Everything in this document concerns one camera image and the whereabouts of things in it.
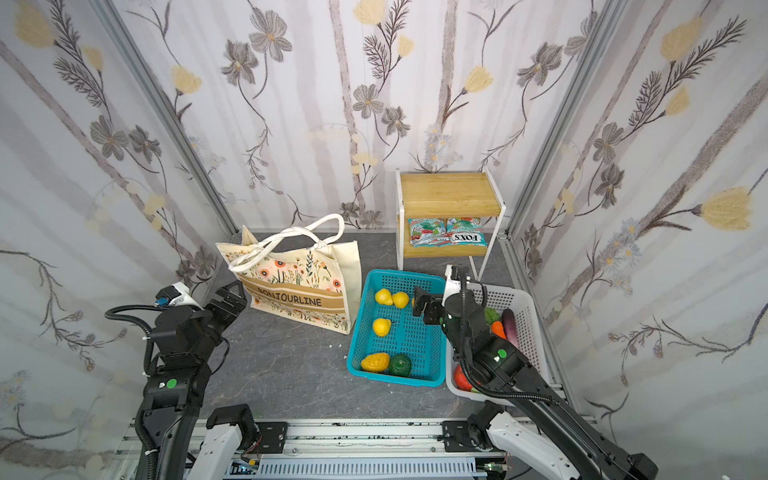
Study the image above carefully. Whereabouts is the cream floral tote bag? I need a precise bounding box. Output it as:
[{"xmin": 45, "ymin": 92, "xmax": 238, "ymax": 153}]
[{"xmin": 216, "ymin": 214, "xmax": 363, "ymax": 335}]

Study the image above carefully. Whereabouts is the teal plastic basket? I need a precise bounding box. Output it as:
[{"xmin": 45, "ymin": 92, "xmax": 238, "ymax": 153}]
[{"xmin": 346, "ymin": 269, "xmax": 446, "ymax": 387}]

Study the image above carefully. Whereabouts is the yellow bumpy citrus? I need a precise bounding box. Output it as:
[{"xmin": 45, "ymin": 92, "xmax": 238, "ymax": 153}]
[{"xmin": 360, "ymin": 353, "xmax": 390, "ymax": 373}]

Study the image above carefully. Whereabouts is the orange carrot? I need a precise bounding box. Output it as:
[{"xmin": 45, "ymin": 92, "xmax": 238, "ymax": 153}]
[{"xmin": 491, "ymin": 321, "xmax": 507, "ymax": 339}]

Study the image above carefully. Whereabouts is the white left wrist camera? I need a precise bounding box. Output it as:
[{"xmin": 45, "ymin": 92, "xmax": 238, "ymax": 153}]
[{"xmin": 155, "ymin": 282, "xmax": 201, "ymax": 310}]

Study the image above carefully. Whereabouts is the red tomato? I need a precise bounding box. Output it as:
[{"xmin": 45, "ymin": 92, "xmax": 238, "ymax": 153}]
[{"xmin": 453, "ymin": 365, "xmax": 473, "ymax": 392}]

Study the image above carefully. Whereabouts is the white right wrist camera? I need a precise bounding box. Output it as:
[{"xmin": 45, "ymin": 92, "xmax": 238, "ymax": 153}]
[{"xmin": 443, "ymin": 264, "xmax": 471, "ymax": 301}]

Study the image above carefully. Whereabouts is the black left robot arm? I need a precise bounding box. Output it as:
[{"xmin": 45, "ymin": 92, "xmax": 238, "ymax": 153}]
[{"xmin": 104, "ymin": 280, "xmax": 249, "ymax": 479}]

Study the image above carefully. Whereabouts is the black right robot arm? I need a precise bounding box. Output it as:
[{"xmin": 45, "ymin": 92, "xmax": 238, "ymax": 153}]
[{"xmin": 412, "ymin": 282, "xmax": 658, "ymax": 479}]

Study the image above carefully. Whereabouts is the small yellow lemon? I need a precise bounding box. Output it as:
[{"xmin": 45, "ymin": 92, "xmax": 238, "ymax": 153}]
[{"xmin": 392, "ymin": 292, "xmax": 410, "ymax": 309}]

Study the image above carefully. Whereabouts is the Fox's candy bag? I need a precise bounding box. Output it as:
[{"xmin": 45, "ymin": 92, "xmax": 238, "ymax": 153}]
[{"xmin": 446, "ymin": 217, "xmax": 487, "ymax": 247}]

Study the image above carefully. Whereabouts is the green bell pepper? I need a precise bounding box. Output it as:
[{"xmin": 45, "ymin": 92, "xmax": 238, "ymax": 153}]
[{"xmin": 388, "ymin": 353, "xmax": 412, "ymax": 377}]

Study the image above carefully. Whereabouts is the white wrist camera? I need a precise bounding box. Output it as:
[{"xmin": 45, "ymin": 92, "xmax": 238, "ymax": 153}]
[
  {"xmin": 155, "ymin": 282, "xmax": 201, "ymax": 310},
  {"xmin": 443, "ymin": 264, "xmax": 471, "ymax": 301}
]

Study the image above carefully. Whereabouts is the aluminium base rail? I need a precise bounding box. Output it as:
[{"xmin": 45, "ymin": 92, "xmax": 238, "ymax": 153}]
[{"xmin": 113, "ymin": 416, "xmax": 619, "ymax": 480}]

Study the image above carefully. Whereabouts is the white wooden two-tier shelf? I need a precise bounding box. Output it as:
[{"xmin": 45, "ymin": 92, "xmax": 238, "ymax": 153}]
[{"xmin": 394, "ymin": 169, "xmax": 507, "ymax": 282}]

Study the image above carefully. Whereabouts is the teal candy bag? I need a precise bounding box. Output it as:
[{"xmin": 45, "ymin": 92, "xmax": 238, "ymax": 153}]
[{"xmin": 408, "ymin": 218, "xmax": 448, "ymax": 248}]

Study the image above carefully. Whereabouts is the white plastic basket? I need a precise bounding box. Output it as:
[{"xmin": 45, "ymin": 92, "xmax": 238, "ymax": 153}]
[{"xmin": 444, "ymin": 285, "xmax": 553, "ymax": 402}]

